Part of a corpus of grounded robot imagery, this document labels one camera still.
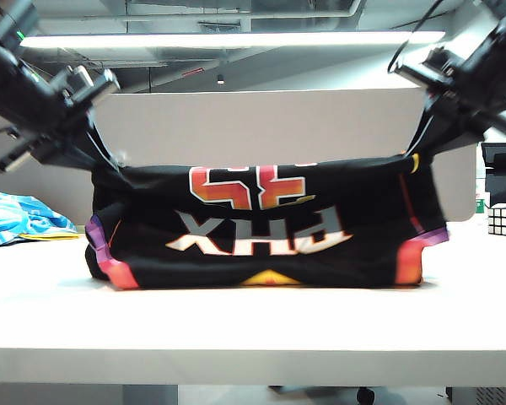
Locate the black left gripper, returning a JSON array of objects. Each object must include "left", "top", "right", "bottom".
[{"left": 0, "top": 100, "right": 126, "bottom": 175}]

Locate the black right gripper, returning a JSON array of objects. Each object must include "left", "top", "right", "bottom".
[{"left": 406, "top": 40, "right": 506, "bottom": 158}]

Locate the black basketball jersey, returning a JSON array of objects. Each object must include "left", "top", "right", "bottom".
[{"left": 83, "top": 151, "right": 450, "bottom": 292}]

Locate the black office chair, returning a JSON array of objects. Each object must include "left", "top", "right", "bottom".
[{"left": 480, "top": 142, "right": 506, "bottom": 206}]

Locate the blue white patterned garment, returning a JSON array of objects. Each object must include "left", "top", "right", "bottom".
[{"left": 0, "top": 190, "right": 81, "bottom": 249}]

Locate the grey-brown desk divider panel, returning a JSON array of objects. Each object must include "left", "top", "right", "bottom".
[{"left": 0, "top": 87, "right": 477, "bottom": 223}]

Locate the long ceiling light strip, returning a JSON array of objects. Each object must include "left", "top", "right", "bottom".
[{"left": 19, "top": 31, "right": 447, "bottom": 50}]

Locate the grey cabinet under table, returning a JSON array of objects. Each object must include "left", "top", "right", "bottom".
[{"left": 445, "top": 386, "right": 506, "bottom": 405}]

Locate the black chair base with caster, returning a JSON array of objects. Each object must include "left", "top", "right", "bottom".
[{"left": 267, "top": 385, "right": 376, "bottom": 405}]

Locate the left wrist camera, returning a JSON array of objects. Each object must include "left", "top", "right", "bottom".
[{"left": 46, "top": 64, "right": 121, "bottom": 116}]

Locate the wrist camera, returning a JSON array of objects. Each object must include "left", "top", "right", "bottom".
[
  {"left": 46, "top": 64, "right": 121, "bottom": 116},
  {"left": 393, "top": 48, "right": 463, "bottom": 92}
]

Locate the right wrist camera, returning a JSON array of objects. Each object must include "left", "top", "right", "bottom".
[{"left": 393, "top": 48, "right": 463, "bottom": 92}]

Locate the black cable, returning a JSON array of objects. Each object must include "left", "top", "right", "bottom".
[{"left": 386, "top": 0, "right": 444, "bottom": 74}]

